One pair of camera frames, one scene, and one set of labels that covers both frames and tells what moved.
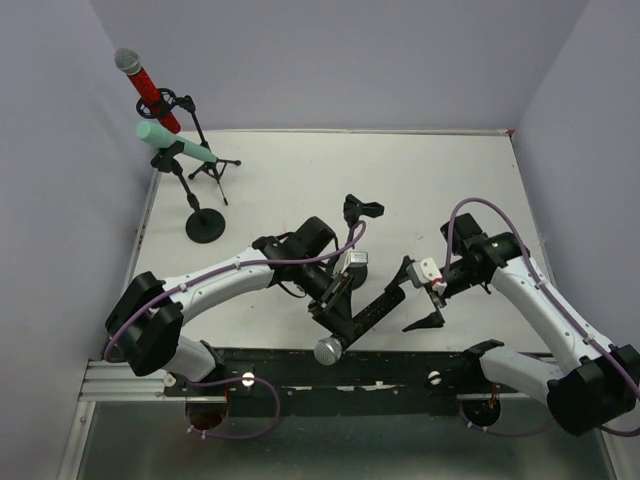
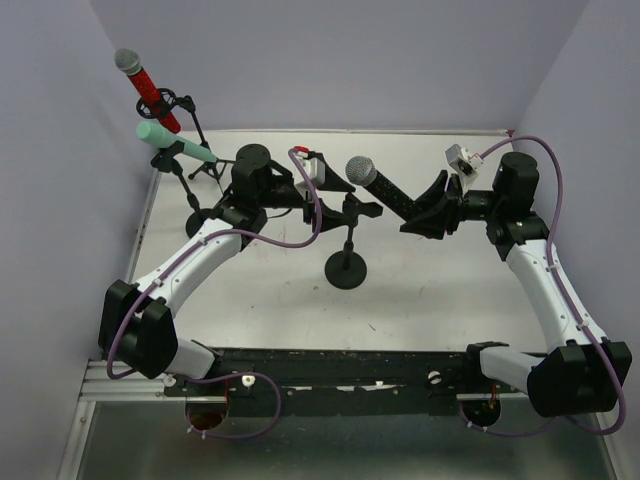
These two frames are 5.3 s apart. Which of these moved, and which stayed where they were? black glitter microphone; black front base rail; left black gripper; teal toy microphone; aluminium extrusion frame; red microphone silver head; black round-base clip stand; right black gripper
Moved: right black gripper; black glitter microphone; left black gripper
Stayed: black front base rail; teal toy microphone; black round-base clip stand; aluminium extrusion frame; red microphone silver head
